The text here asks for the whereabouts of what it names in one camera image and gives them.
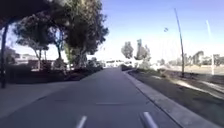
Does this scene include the grey asphalt path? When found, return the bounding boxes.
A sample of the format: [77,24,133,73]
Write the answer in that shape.
[0,67,181,128]

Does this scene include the dark ground beside path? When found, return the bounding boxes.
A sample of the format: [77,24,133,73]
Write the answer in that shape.
[0,65,104,88]

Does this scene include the group of large trees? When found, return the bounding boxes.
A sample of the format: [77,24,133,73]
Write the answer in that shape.
[13,0,110,72]

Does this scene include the robot's own part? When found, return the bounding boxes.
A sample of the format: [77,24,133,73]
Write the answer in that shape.
[75,115,89,128]
[142,111,160,128]

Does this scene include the pale concrete kerb strip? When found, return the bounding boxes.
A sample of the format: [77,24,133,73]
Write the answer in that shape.
[123,70,223,128]

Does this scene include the low buildings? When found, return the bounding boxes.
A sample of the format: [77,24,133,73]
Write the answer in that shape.
[4,46,55,71]

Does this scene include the distant row of trees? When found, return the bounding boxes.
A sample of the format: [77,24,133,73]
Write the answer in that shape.
[182,50,224,67]

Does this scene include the bare dirt verge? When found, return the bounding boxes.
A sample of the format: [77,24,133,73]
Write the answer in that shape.
[128,68,224,128]

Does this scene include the tall white pole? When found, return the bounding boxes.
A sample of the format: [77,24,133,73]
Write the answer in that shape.
[205,19,216,76]

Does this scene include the dark shelter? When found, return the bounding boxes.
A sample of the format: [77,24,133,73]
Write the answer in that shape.
[0,0,54,90]

